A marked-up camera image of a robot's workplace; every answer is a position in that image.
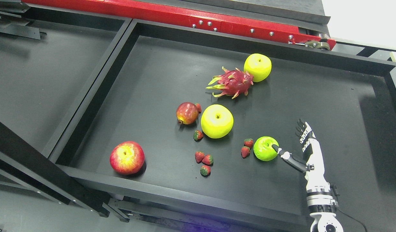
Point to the green apple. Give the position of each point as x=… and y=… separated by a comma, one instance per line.
x=263, y=149

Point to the pink dragon fruit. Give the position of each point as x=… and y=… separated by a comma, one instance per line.
x=231, y=83

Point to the small yellow apple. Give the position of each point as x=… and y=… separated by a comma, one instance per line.
x=259, y=66

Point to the red pomegranate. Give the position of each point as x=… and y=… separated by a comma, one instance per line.
x=187, y=113

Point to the strawberry below pomegranate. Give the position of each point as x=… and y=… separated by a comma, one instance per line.
x=198, y=135

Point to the strawberry green apple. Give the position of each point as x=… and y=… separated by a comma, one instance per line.
x=245, y=151
x=248, y=142

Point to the strawberry near green apple upper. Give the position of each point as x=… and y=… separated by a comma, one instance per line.
x=248, y=142

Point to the strawberry front bottom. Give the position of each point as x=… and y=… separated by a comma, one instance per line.
x=205, y=170

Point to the red apple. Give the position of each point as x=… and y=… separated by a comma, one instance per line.
x=127, y=158

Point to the strawberry near green apple lower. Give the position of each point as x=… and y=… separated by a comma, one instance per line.
x=245, y=151

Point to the red metal beam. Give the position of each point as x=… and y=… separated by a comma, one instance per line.
x=209, y=21

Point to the large yellow apple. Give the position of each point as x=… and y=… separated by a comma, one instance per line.
x=216, y=121

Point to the black metal shelf rack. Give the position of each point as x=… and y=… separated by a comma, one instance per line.
x=94, y=81

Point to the strawberry beside pomegranate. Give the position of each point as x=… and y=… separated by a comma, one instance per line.
x=198, y=106

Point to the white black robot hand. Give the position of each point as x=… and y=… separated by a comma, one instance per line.
x=312, y=164

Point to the strawberry front right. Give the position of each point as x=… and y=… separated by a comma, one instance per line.
x=208, y=160

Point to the strawberry front left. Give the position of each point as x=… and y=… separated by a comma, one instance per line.
x=199, y=156

